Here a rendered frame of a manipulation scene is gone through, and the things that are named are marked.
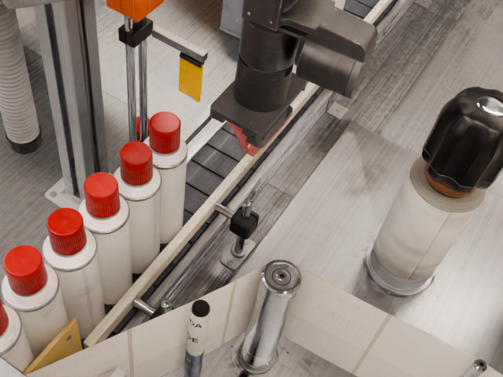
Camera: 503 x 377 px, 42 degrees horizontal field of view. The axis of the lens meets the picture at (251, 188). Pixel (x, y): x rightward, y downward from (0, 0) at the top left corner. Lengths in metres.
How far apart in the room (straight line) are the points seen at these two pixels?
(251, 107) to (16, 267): 0.28
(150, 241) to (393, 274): 0.30
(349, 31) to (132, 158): 0.24
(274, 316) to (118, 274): 0.19
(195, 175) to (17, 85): 0.36
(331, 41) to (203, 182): 0.37
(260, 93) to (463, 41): 0.74
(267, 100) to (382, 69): 0.56
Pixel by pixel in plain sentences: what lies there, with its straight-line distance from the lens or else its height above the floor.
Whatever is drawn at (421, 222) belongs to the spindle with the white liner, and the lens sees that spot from 0.74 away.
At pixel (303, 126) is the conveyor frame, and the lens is 1.01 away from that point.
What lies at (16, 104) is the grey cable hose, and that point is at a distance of 0.64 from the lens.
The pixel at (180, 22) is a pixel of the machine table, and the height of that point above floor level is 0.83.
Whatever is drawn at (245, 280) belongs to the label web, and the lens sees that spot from 0.63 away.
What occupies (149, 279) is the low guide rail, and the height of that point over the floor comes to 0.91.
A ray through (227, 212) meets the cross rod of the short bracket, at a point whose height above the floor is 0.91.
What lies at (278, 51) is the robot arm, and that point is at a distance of 0.63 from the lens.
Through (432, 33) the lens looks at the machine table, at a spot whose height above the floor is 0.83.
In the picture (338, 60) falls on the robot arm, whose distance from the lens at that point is 0.61.
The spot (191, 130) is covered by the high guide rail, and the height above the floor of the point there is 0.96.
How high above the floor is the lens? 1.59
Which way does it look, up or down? 52 degrees down
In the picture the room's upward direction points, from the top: 11 degrees clockwise
